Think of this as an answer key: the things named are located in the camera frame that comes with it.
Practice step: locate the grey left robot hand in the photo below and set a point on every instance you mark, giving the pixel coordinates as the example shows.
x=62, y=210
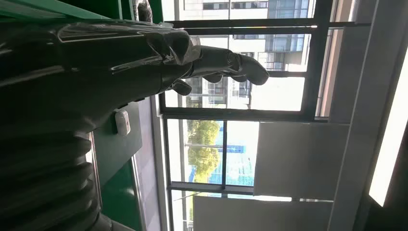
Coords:
x=95, y=63

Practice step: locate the green conveyor belt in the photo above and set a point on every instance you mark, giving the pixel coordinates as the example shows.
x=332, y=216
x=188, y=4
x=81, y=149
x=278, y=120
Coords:
x=118, y=204

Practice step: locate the small white plastic device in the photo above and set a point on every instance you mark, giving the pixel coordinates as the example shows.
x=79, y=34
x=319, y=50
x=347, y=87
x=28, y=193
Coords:
x=122, y=122

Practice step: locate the long ceiling light panel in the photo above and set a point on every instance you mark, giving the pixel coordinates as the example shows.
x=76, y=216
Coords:
x=390, y=140

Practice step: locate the black window frame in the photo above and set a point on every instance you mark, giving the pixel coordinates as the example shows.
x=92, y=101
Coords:
x=242, y=114

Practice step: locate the white roller blind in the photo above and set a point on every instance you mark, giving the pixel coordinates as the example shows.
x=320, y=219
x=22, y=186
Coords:
x=299, y=159
x=261, y=215

